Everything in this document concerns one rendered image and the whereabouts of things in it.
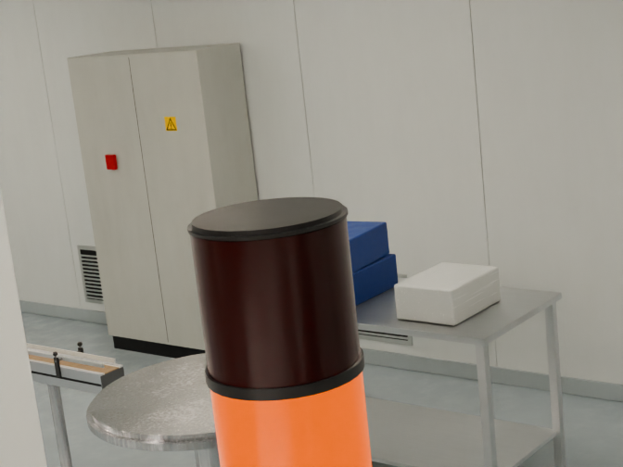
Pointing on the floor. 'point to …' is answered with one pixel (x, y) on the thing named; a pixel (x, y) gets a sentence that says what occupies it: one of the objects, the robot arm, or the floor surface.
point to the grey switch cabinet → (158, 179)
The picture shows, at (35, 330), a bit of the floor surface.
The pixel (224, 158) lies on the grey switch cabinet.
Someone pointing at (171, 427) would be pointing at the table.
